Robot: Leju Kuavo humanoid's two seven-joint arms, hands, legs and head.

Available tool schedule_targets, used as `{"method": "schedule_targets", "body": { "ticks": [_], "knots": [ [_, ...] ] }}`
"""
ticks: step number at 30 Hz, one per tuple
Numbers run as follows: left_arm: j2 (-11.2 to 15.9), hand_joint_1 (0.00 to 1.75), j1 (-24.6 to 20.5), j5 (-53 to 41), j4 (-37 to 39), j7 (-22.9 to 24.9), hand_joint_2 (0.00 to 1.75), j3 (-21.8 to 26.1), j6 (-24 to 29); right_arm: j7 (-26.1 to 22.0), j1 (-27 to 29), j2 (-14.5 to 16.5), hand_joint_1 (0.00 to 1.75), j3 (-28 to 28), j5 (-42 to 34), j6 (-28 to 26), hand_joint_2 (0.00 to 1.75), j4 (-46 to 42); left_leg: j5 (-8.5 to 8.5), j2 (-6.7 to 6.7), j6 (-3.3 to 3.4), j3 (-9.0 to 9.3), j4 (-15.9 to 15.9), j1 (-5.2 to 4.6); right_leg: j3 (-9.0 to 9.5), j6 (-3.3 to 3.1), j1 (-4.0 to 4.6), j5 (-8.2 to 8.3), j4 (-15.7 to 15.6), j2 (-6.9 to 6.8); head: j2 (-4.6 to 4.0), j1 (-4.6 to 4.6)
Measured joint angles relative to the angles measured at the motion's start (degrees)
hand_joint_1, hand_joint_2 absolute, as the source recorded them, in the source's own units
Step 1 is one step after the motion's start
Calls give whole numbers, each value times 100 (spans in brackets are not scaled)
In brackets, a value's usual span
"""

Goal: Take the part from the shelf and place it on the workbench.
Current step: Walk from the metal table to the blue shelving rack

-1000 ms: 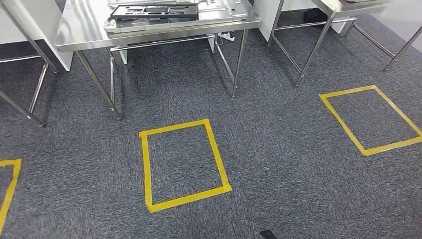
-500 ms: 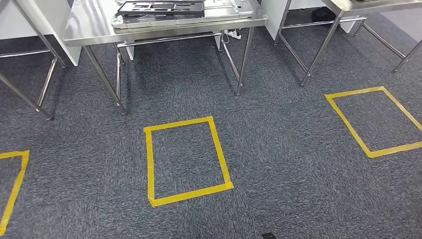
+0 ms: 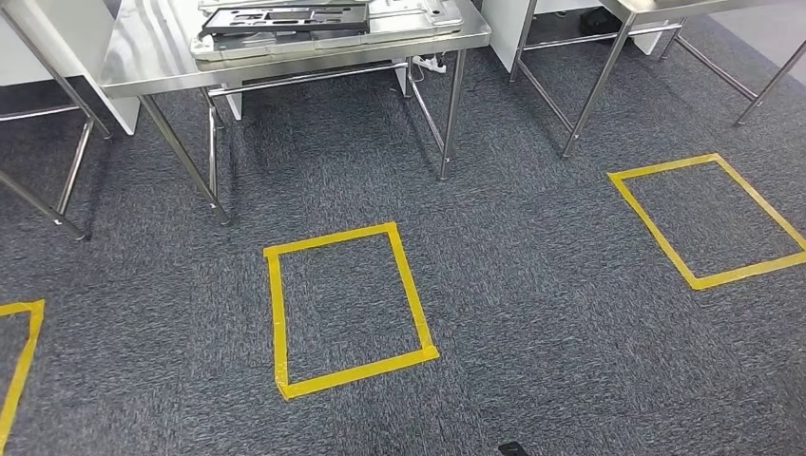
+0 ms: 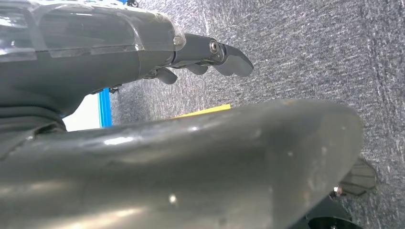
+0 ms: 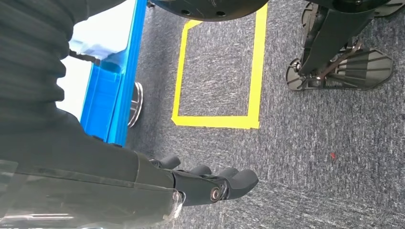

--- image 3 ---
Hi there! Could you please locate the white partition board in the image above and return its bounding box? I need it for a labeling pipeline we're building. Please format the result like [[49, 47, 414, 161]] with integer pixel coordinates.
[[0, 0, 141, 137], [481, 0, 669, 73]]

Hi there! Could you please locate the long black plastic part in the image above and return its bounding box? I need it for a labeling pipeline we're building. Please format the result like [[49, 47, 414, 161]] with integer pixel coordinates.
[[201, 3, 371, 37]]

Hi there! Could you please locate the stamped grey metal plate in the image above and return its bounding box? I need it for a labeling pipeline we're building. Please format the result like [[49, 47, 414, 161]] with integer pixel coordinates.
[[190, 0, 466, 63]]

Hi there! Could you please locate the stainless steel side table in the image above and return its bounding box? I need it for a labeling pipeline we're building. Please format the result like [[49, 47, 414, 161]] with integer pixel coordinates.
[[509, 0, 806, 159], [0, 0, 115, 241]]

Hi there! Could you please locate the black round floor object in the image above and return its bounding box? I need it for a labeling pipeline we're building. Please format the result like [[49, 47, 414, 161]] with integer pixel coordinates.
[[579, 7, 624, 36]]

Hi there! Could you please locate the stainless steel workbench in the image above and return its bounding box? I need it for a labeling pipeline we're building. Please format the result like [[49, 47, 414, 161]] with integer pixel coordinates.
[[97, 0, 492, 226]]

